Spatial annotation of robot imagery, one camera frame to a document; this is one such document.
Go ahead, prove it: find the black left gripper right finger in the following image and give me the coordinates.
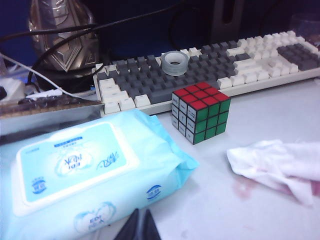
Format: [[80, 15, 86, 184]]
[[145, 208, 163, 240]]

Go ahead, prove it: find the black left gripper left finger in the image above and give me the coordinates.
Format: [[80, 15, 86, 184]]
[[114, 208, 143, 240]]

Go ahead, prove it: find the white wet wipe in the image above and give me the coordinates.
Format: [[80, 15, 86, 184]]
[[226, 139, 320, 209]]

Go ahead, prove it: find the light blue wet wipes pack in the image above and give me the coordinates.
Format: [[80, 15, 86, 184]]
[[0, 108, 201, 240]]

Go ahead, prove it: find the Rubik's cube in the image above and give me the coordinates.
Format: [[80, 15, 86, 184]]
[[171, 81, 231, 146]]

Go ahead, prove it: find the silver foil bag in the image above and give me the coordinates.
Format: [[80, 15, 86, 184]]
[[0, 96, 106, 139]]

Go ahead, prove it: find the white grey mechanical keyboard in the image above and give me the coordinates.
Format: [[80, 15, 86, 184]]
[[92, 30, 320, 117]]

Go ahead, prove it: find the translucent tape roll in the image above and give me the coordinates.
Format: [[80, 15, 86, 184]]
[[159, 51, 190, 77]]

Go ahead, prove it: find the white power strip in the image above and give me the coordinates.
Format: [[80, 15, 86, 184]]
[[0, 78, 27, 101]]

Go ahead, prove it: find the silver metallic trophy figurine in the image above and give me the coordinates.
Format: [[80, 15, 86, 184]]
[[28, 0, 101, 74]]

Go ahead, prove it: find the grey monitor stand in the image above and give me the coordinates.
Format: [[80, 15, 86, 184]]
[[211, 0, 249, 47]]

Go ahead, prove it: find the clear glass cup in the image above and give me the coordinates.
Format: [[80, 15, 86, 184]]
[[289, 13, 320, 49]]

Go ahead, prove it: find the white cable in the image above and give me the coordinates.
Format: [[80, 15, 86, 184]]
[[0, 53, 104, 102]]

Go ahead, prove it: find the short black cable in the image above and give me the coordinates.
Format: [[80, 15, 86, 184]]
[[27, 24, 101, 89]]

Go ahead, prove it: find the looped black cable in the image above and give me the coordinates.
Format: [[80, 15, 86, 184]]
[[169, 6, 191, 49]]

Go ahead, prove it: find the long black power cable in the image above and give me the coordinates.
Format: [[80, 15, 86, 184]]
[[0, 0, 197, 46]]

